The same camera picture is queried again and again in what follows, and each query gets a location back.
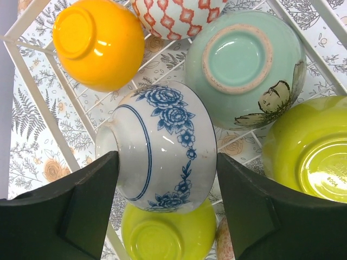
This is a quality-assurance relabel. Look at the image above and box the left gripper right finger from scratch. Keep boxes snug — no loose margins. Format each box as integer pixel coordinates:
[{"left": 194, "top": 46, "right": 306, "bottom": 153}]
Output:
[{"left": 217, "top": 153, "right": 346, "bottom": 259}]

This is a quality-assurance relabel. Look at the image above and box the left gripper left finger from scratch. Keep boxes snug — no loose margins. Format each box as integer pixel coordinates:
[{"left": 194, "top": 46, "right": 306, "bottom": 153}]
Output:
[{"left": 1, "top": 151, "right": 119, "bottom": 259}]

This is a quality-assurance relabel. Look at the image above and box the lime green bowl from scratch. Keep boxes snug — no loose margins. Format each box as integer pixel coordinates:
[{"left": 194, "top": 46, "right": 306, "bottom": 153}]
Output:
[
  {"left": 121, "top": 199, "right": 216, "bottom": 260},
  {"left": 262, "top": 96, "right": 346, "bottom": 203}
]

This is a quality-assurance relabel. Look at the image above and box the blue floral white bowl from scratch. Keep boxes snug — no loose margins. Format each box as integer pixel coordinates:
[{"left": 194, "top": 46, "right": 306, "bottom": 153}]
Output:
[{"left": 95, "top": 81, "right": 217, "bottom": 213}]

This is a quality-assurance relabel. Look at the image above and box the mint green floral bowl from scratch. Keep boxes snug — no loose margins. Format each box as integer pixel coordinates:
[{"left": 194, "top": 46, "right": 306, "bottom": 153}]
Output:
[{"left": 185, "top": 10, "right": 306, "bottom": 131}]

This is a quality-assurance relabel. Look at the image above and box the pink speckled bowl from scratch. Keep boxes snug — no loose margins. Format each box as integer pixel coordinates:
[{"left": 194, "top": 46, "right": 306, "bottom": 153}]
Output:
[{"left": 216, "top": 217, "right": 235, "bottom": 260}]

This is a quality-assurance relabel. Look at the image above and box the orange bowl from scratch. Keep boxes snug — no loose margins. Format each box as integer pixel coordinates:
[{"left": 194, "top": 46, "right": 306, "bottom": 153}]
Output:
[{"left": 53, "top": 1, "right": 145, "bottom": 92}]

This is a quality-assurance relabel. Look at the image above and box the red diamond patterned bowl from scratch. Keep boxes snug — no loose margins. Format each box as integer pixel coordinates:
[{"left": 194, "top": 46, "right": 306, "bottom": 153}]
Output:
[{"left": 131, "top": 0, "right": 227, "bottom": 41}]

